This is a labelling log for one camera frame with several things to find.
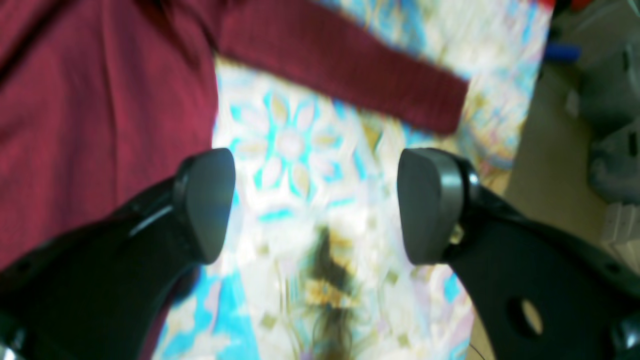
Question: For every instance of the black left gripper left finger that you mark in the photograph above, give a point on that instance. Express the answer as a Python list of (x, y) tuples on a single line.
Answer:
[(94, 293)]

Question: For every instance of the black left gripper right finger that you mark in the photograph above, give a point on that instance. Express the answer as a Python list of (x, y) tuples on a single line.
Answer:
[(541, 293)]

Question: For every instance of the patterned colourful tablecloth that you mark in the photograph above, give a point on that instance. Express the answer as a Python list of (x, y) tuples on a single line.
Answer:
[(313, 266)]

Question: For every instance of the dark red t-shirt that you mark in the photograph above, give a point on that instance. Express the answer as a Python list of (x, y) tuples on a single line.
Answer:
[(101, 98)]

